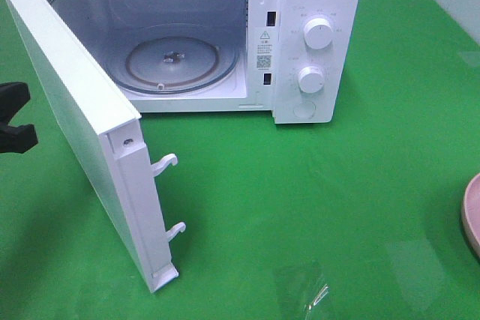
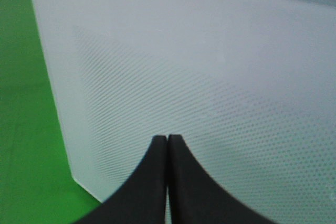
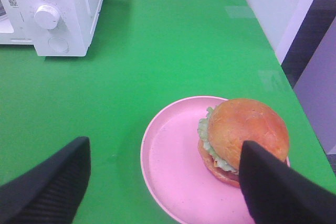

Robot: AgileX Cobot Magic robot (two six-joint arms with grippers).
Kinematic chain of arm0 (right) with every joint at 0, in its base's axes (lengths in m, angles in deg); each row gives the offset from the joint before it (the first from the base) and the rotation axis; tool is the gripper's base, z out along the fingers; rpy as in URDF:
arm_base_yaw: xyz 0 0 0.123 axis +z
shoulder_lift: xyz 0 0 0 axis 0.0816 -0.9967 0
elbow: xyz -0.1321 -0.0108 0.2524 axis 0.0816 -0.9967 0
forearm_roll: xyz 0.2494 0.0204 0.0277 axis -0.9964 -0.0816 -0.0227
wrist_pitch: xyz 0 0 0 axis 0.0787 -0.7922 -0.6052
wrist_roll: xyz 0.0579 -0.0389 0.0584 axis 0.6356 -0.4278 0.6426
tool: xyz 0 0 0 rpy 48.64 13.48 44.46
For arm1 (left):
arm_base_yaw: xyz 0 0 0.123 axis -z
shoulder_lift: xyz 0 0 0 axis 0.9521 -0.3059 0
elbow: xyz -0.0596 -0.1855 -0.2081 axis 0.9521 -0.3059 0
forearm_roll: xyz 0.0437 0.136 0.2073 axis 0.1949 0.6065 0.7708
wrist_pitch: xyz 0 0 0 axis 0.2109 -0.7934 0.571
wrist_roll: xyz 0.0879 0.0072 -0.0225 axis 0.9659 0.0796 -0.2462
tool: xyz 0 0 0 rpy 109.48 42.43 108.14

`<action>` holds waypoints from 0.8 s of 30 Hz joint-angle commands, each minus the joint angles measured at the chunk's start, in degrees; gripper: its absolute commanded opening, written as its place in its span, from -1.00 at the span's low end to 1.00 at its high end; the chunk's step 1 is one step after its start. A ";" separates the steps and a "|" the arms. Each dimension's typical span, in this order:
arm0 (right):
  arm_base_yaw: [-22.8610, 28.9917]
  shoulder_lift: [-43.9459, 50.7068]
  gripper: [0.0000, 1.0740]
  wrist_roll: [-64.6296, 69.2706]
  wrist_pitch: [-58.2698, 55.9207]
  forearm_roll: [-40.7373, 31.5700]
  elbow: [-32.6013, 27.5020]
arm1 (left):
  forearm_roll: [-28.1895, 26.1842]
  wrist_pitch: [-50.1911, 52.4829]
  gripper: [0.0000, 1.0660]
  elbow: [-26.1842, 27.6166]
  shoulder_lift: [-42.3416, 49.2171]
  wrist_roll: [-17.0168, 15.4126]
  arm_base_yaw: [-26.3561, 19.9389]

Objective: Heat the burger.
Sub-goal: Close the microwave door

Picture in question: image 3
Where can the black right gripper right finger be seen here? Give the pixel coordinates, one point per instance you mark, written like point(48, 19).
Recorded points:
point(275, 193)

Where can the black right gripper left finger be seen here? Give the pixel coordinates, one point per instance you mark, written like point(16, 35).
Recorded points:
point(52, 191)

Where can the burger with lettuce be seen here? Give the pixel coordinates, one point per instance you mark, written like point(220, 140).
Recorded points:
point(228, 125)

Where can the pink round plate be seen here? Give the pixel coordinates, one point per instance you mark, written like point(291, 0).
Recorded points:
point(174, 172)

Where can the round door release button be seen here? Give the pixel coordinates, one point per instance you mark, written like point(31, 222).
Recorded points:
point(58, 44)

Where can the white microwave knob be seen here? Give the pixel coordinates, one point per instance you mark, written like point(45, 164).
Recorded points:
point(47, 17)

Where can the white microwave oven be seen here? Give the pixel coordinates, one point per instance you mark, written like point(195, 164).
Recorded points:
point(78, 20)

